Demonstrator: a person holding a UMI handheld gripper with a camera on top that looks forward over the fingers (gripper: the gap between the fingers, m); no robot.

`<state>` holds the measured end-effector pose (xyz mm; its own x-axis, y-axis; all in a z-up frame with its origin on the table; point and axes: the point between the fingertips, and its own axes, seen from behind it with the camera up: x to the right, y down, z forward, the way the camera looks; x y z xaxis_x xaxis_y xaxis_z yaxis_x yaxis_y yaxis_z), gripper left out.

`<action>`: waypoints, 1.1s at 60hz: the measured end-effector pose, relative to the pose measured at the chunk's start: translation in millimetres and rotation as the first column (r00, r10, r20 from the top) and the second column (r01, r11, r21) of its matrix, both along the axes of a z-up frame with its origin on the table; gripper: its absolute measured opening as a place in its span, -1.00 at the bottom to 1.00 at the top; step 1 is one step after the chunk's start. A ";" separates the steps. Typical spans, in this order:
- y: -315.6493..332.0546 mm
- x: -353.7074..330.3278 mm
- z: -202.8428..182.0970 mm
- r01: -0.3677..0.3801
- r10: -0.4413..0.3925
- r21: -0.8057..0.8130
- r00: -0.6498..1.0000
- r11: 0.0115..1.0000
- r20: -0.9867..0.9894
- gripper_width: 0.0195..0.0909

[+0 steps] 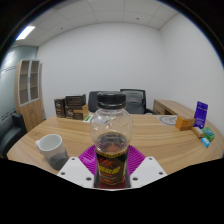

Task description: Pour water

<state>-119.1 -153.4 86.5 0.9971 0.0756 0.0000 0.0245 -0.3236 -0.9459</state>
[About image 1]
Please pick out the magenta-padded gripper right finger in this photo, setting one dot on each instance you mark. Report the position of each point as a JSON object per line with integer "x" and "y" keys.
{"x": 145, "y": 170}

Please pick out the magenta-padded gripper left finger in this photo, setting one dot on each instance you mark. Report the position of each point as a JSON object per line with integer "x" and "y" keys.
{"x": 78, "y": 170}

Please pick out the clear black-capped drink bottle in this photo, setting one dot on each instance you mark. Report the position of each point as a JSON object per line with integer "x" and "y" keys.
{"x": 111, "y": 133}

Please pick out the white and grey mug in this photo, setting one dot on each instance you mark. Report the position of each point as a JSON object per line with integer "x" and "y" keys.
{"x": 51, "y": 148}

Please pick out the white and green leaflet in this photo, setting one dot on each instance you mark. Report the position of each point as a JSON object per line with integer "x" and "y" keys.
{"x": 87, "y": 118}

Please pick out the round grey white disc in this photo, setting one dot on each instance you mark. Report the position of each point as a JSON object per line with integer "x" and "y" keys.
{"x": 168, "y": 120}

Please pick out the brown cardboard box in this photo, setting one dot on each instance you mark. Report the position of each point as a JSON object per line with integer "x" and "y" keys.
{"x": 78, "y": 113}

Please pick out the orange box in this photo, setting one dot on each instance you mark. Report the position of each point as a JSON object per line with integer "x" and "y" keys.
{"x": 184, "y": 123}

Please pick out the small tan box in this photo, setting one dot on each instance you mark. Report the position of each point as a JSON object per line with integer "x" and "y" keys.
{"x": 197, "y": 132}

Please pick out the small dark brown box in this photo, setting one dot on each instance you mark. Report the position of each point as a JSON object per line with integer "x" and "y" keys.
{"x": 60, "y": 107}

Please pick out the small light blue box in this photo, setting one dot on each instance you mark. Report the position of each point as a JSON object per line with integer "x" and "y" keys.
{"x": 205, "y": 142}

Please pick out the low wooden side desk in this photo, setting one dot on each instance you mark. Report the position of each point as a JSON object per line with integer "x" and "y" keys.
{"x": 171, "y": 107}

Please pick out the black mesh-back office chair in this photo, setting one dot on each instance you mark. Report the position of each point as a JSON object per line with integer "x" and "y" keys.
{"x": 136, "y": 101}

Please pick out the black solid-back office chair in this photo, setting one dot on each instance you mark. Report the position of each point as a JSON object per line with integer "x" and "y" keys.
{"x": 93, "y": 101}

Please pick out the wide dark brown box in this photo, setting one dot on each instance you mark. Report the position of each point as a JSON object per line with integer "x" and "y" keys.
{"x": 75, "y": 100}

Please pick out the green box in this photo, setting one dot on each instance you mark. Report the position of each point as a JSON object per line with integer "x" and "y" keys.
{"x": 208, "y": 134}

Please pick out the black leather sofa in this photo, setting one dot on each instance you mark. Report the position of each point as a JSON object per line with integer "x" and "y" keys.
{"x": 10, "y": 131}

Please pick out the purple standing sign card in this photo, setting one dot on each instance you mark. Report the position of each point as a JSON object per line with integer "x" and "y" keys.
{"x": 201, "y": 115}

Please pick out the wooden glass-door shelf cabinet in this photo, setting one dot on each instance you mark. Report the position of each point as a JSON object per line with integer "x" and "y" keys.
{"x": 28, "y": 96}

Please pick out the rectangular ceiling light panel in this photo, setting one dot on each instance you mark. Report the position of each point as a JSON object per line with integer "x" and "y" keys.
{"x": 25, "y": 33}

